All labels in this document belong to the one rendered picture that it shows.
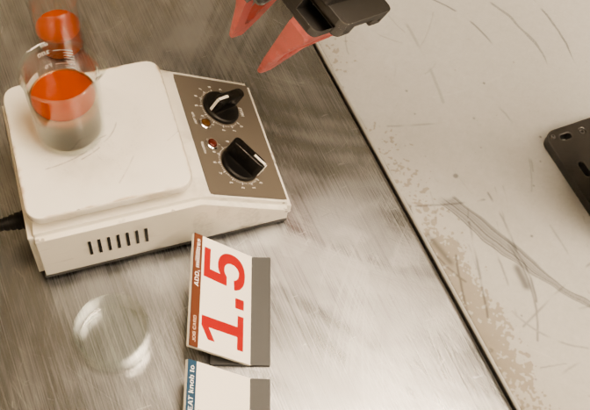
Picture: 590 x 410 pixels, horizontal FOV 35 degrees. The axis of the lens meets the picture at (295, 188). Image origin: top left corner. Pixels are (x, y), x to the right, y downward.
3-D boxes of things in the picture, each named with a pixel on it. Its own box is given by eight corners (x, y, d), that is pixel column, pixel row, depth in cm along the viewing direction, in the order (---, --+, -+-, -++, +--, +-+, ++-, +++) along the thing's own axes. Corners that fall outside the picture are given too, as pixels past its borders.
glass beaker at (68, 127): (33, 166, 68) (13, 98, 61) (33, 105, 70) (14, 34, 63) (118, 159, 68) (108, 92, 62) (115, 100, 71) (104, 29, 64)
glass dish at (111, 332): (72, 312, 71) (68, 299, 69) (145, 298, 72) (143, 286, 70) (81, 380, 68) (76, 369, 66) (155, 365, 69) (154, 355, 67)
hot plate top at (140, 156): (157, 64, 74) (156, 56, 73) (196, 190, 68) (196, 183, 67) (2, 95, 71) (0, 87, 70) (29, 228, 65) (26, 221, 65)
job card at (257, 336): (269, 259, 74) (273, 234, 71) (269, 367, 70) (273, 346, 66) (192, 257, 74) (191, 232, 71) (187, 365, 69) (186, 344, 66)
